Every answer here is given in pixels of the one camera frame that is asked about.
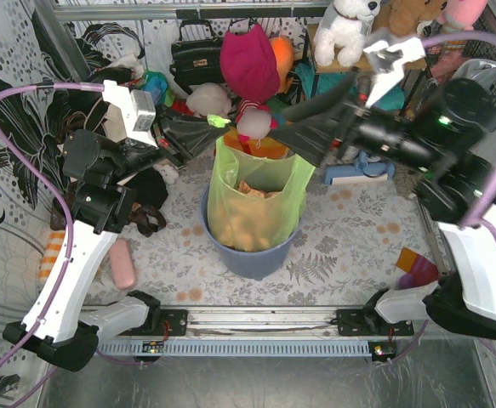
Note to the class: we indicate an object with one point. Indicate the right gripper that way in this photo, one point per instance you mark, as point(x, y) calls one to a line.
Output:
point(346, 128)

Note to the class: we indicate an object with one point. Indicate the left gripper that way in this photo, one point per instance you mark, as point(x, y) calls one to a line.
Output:
point(159, 138)

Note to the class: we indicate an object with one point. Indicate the blue floor squeegee mop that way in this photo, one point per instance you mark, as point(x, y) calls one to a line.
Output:
point(361, 171)

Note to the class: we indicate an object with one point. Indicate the green trash bag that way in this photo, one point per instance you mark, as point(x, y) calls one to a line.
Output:
point(249, 224)

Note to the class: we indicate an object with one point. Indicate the blue trash bin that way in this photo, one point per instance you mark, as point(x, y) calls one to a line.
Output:
point(248, 265)

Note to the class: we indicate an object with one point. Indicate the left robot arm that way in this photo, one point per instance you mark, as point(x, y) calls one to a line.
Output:
point(56, 329)

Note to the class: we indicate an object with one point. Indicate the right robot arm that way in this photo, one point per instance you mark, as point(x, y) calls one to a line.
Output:
point(437, 143)

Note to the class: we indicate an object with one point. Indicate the colourful printed bag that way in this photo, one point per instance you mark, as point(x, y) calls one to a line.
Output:
point(156, 84)

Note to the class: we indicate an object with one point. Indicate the rainbow striped bag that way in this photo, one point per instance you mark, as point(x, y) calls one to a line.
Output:
point(266, 147)

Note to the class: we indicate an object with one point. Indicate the cream canvas tote bag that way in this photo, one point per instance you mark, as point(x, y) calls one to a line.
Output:
point(113, 124)

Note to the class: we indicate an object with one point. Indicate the magenta cloth bag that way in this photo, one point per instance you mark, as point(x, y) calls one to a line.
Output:
point(249, 66)

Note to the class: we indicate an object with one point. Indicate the silver foil bag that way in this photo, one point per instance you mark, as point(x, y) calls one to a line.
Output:
point(482, 71)

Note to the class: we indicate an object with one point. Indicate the red cloth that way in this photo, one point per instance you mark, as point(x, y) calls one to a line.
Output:
point(180, 106)

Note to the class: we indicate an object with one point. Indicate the cream plush sheep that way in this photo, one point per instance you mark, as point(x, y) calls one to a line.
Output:
point(209, 99)

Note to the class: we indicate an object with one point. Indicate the pink white plush doll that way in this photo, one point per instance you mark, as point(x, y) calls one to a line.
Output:
point(254, 121)

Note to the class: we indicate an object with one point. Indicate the teal folded cloth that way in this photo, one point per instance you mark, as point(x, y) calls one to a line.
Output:
point(392, 101)

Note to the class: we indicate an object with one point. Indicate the black leather handbag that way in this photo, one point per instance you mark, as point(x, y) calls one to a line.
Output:
point(196, 62)

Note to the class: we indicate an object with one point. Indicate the crumpled brown paper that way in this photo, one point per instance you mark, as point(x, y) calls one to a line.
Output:
point(246, 189)

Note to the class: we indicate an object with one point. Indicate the orange plush toy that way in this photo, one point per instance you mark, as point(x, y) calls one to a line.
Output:
point(284, 53)

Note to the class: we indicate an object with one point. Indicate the black round hat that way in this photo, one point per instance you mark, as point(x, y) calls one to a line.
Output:
point(118, 74)

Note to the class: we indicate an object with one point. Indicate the white plush dog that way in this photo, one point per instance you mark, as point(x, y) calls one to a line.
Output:
point(343, 30)

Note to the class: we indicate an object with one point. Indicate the brown patterned handbag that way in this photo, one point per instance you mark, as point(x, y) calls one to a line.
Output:
point(147, 218)

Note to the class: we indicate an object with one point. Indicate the black wooden shelf rack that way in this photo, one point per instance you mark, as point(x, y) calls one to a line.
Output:
point(413, 71)

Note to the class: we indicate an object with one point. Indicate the brown teddy bear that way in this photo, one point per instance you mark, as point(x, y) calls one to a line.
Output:
point(408, 17)

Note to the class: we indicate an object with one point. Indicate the pink plush roll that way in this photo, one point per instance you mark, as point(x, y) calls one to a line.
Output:
point(122, 265)

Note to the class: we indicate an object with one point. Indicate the pink plush toy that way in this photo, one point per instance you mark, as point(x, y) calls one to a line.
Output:
point(460, 15)

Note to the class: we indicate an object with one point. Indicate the orange checkered cloth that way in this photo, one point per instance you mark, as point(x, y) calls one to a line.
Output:
point(50, 254)

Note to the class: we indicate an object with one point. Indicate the magenta striped sock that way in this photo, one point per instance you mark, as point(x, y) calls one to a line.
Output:
point(417, 270)

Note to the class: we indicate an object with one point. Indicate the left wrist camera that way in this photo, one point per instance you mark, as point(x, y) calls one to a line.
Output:
point(137, 109)

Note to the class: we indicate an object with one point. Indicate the black wire basket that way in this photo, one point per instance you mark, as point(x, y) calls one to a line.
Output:
point(445, 58)

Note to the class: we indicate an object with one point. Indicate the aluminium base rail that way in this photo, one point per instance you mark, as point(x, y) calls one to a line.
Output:
point(260, 322)

